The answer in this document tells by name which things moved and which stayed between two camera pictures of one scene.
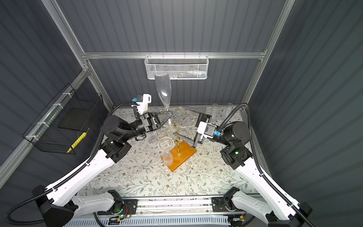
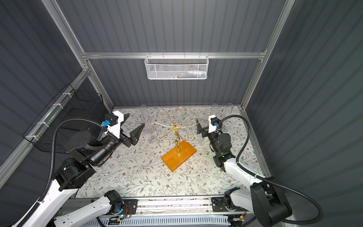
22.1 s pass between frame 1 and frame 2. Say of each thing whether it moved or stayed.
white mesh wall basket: stayed
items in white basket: stayed
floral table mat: stayed
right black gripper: moved
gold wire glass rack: stayed
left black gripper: moved
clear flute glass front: moved
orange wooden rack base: stayed
